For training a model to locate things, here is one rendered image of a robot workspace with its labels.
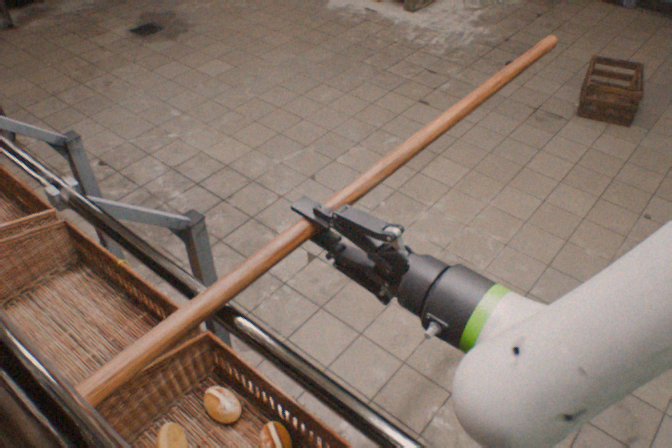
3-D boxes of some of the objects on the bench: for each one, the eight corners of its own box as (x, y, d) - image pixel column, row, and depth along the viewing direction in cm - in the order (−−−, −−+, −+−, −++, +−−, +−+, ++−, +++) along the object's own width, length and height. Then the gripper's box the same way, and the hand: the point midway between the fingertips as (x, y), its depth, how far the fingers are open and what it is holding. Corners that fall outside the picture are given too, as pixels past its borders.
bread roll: (196, 406, 123) (192, 393, 119) (219, 385, 126) (215, 372, 123) (227, 432, 118) (223, 420, 114) (249, 411, 122) (246, 398, 118)
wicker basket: (28, 521, 106) (-38, 458, 87) (-93, 364, 132) (-164, 290, 113) (214, 358, 133) (194, 282, 114) (83, 254, 159) (50, 178, 140)
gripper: (429, 265, 60) (275, 179, 71) (414, 351, 71) (283, 265, 83) (464, 230, 64) (313, 154, 76) (445, 316, 75) (316, 239, 87)
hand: (315, 222), depth 77 cm, fingers closed on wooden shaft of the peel, 3 cm apart
